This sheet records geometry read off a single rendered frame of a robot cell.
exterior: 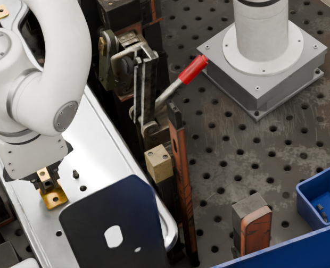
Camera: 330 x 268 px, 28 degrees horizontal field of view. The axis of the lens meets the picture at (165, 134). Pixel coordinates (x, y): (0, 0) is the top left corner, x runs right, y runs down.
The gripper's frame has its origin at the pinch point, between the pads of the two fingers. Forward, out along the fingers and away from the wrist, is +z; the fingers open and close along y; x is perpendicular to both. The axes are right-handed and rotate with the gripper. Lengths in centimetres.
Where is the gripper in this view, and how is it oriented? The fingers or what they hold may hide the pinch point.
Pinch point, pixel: (45, 178)
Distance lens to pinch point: 113.6
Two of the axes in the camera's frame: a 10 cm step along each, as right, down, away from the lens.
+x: 4.7, 6.9, -5.5
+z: 0.9, 5.9, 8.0
